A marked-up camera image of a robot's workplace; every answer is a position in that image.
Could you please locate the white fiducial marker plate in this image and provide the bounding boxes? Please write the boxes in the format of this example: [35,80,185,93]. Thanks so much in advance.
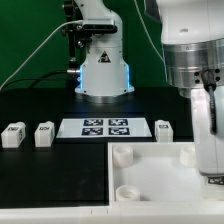
[57,118,152,139]

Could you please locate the white square table top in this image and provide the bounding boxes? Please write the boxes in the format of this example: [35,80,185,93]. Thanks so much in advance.
[107,141,224,203]

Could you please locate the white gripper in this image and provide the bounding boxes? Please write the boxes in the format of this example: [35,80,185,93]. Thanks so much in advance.
[191,87,224,176]

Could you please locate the white L-shaped obstacle fence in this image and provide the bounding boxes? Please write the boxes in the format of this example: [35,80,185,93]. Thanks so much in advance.
[0,201,224,224]

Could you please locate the black camera stand pole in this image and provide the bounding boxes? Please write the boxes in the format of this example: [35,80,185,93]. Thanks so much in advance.
[62,0,83,70]

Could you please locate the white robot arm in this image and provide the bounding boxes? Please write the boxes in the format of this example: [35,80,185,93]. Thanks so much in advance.
[74,0,224,177]

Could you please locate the black cable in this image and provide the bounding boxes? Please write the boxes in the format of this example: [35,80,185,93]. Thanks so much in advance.
[0,69,81,93]

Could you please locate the white cable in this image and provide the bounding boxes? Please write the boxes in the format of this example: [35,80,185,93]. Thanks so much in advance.
[0,20,84,92]

